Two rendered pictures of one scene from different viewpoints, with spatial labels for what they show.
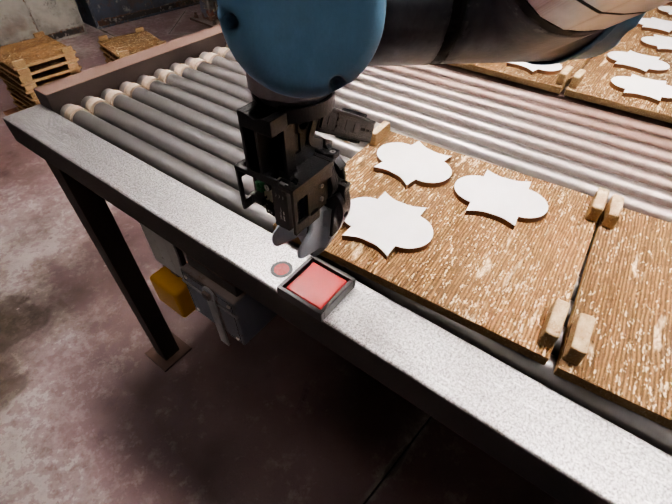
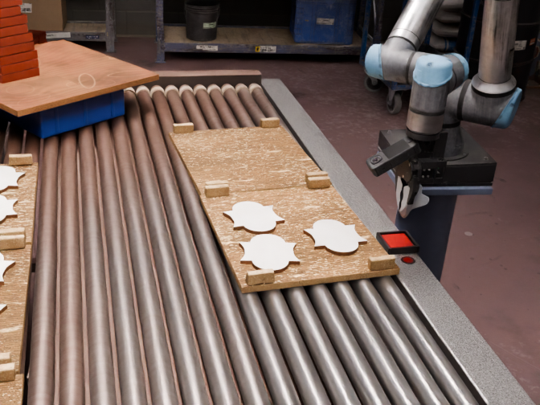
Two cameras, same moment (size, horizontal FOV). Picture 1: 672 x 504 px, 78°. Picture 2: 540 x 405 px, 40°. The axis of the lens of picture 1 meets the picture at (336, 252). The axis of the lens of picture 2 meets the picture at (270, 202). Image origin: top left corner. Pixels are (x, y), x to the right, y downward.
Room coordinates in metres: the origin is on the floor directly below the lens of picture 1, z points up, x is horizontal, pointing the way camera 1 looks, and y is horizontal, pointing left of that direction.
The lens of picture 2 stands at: (1.71, 0.68, 1.77)
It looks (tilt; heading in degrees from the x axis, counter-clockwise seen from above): 27 degrees down; 217
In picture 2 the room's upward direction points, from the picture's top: 4 degrees clockwise
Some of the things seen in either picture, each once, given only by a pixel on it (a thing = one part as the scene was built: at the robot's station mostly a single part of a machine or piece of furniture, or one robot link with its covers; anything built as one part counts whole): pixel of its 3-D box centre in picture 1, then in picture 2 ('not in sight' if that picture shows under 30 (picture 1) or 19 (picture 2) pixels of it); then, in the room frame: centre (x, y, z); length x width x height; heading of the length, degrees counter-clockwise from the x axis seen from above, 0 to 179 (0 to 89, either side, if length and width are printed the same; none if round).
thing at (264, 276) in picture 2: (379, 133); (260, 276); (0.72, -0.08, 0.95); 0.06 x 0.02 x 0.03; 146
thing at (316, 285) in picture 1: (316, 287); (397, 243); (0.36, 0.03, 0.92); 0.06 x 0.06 x 0.01; 53
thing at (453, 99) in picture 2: not in sight; (446, 94); (-0.18, -0.16, 1.11); 0.13 x 0.12 x 0.14; 98
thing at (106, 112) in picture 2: not in sight; (55, 97); (0.43, -1.15, 0.97); 0.31 x 0.31 x 0.10; 88
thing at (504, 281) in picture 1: (443, 215); (292, 231); (0.50, -0.17, 0.93); 0.41 x 0.35 x 0.02; 56
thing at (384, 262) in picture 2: not in sight; (381, 262); (0.50, 0.07, 0.95); 0.06 x 0.02 x 0.03; 146
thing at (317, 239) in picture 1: (313, 240); (410, 194); (0.34, 0.03, 1.04); 0.06 x 0.03 x 0.09; 144
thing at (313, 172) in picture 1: (292, 154); (422, 154); (0.34, 0.04, 1.14); 0.09 x 0.08 x 0.12; 144
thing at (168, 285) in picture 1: (171, 262); not in sight; (0.58, 0.34, 0.74); 0.09 x 0.08 x 0.24; 53
